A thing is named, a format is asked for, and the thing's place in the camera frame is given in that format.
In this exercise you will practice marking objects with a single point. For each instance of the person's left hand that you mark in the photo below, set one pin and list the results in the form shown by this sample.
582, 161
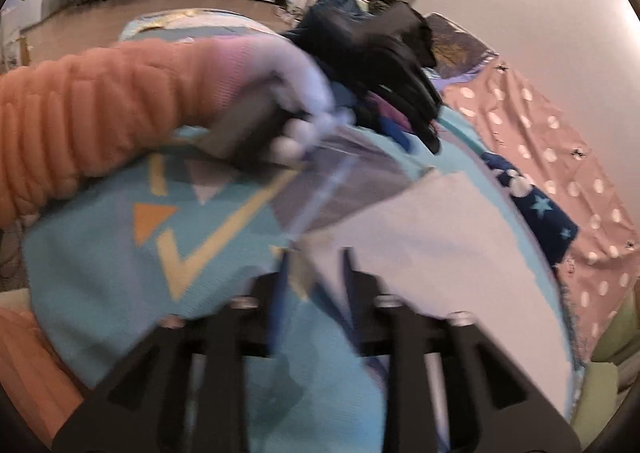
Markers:
300, 83

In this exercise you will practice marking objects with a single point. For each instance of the person's left forearm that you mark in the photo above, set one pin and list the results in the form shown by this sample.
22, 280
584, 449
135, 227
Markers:
100, 113

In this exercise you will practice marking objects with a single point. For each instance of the black garment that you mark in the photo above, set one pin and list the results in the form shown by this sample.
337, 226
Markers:
380, 53

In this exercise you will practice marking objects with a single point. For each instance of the blue denim garment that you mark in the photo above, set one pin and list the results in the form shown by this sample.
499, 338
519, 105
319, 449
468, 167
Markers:
342, 0

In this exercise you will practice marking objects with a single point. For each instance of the teal grey patterned blanket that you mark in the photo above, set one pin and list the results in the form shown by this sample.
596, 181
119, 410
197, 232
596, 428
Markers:
100, 258

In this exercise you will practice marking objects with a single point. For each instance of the person's orange sweater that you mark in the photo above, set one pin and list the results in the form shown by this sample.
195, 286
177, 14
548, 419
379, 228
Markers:
30, 373

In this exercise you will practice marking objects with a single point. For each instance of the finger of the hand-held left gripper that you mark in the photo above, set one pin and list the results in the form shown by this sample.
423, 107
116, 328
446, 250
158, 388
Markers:
325, 195

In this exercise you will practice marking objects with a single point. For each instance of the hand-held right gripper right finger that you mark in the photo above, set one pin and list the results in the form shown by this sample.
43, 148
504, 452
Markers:
352, 283

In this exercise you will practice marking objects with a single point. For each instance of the pink white dotted bed sheet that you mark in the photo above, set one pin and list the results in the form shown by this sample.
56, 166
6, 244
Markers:
575, 183

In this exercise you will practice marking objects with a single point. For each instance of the dark patterned pillow lilac trim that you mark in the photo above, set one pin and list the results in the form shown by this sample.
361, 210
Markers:
455, 45

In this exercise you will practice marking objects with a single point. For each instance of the navy star print garment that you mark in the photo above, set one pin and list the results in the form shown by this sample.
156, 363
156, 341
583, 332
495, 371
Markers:
542, 218

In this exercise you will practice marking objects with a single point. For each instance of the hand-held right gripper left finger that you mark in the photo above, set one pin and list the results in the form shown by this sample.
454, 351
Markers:
277, 313

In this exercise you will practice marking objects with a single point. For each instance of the green cushion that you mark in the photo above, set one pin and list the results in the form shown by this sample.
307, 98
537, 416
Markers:
607, 363

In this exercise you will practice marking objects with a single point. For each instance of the purple blue garment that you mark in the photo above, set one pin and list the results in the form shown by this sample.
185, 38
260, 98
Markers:
385, 118

